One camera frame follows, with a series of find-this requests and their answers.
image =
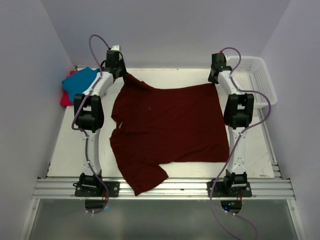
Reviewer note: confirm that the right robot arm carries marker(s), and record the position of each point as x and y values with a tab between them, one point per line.
237	116

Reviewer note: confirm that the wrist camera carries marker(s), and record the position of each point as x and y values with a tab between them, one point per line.
228	60
116	48

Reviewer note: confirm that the folded pink t-shirt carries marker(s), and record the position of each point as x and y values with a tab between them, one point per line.
65	100

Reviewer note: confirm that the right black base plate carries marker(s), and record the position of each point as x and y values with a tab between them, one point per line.
221	190

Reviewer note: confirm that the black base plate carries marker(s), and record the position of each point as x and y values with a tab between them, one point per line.
221	190
97	190

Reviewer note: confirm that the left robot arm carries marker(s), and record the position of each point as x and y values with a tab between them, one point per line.
89	114

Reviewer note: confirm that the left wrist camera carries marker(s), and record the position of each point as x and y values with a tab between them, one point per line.
116	48

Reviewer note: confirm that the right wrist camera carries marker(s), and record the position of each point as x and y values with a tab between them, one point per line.
228	60

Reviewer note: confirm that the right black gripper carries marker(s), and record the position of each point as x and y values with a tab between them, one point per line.
211	79

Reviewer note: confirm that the dark red t-shirt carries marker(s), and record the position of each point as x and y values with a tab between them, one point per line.
160	126

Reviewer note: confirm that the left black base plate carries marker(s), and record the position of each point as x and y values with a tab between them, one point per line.
97	190

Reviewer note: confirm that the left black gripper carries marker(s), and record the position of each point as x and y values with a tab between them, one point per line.
124	72

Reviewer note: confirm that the aluminium mounting rail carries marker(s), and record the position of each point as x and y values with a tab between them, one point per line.
171	189

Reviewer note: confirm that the folded blue t-shirt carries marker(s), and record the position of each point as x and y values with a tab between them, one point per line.
79	82

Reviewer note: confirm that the white plastic basket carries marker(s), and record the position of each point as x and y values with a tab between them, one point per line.
251	73

